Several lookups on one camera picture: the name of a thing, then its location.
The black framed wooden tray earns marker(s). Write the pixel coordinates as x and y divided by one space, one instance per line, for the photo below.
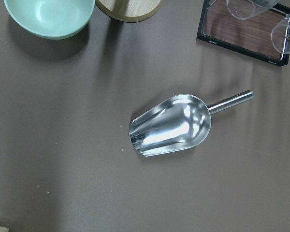
251 37

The stainless steel scoop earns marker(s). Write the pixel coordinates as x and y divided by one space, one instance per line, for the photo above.
178 123

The wooden cup rack stand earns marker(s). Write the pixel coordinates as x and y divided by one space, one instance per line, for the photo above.
130 11

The mint green bowl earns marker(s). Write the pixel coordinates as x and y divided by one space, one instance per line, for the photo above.
51 19

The clear glass cup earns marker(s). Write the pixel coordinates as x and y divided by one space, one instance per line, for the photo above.
245 9
280 36

